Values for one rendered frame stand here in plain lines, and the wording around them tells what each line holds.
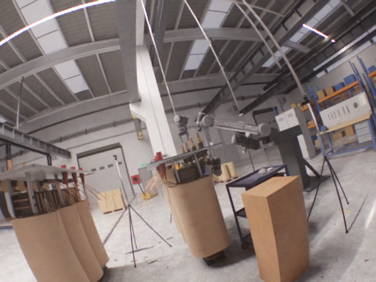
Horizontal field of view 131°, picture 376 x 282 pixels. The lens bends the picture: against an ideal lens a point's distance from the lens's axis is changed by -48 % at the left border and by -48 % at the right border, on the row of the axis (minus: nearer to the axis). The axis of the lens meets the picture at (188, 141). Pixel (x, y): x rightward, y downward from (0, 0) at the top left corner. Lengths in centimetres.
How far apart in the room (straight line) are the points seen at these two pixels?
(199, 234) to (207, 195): 44
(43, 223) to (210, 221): 162
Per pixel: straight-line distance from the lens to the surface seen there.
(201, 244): 185
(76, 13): 1058
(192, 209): 170
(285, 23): 768
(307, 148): 620
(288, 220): 124
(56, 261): 172
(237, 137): 332
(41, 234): 166
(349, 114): 562
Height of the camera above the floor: 126
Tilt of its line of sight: 8 degrees up
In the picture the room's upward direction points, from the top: 17 degrees counter-clockwise
